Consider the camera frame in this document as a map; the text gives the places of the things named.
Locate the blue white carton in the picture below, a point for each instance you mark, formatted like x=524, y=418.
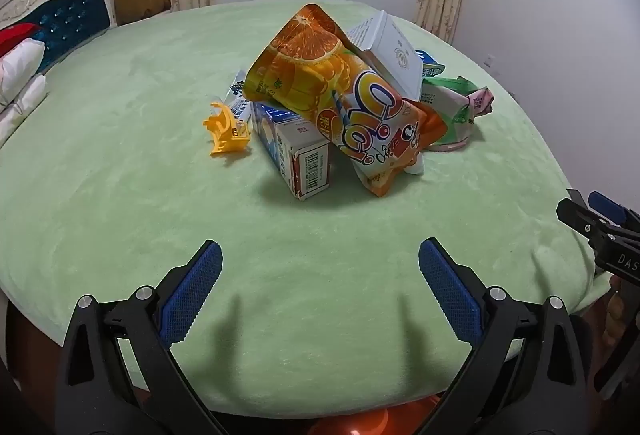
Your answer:
x=310, y=160

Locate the orange bin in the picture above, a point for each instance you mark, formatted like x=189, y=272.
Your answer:
x=360, y=422

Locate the white wall socket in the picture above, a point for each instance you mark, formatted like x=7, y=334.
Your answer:
x=489, y=61

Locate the orange snack bag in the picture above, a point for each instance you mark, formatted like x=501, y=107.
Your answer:
x=310, y=65

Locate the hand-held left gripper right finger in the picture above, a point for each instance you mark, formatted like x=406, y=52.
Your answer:
x=450, y=295

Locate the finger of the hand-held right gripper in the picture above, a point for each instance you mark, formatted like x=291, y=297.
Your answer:
x=577, y=216
x=607, y=207

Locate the person's right hand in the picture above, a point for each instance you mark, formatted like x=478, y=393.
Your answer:
x=612, y=315

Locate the green pink crumpled wrapper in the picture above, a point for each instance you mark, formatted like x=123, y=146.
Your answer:
x=450, y=100

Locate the red pillow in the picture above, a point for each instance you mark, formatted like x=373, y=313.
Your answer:
x=15, y=37

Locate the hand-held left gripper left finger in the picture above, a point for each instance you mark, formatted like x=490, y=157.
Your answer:
x=192, y=295

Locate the white cardboard box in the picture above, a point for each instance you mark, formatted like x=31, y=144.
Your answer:
x=395, y=55

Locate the blue green snack packet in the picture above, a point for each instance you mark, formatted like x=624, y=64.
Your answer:
x=431, y=64

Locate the cream blue tufted headboard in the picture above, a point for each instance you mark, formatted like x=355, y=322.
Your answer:
x=75, y=20

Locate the yellow toy excavator piece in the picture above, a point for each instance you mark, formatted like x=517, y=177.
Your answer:
x=227, y=135

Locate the white printed pillow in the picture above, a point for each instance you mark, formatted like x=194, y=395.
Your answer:
x=20, y=65
x=25, y=105

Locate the clear plastic wrapper blue print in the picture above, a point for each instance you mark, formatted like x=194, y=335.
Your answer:
x=239, y=90

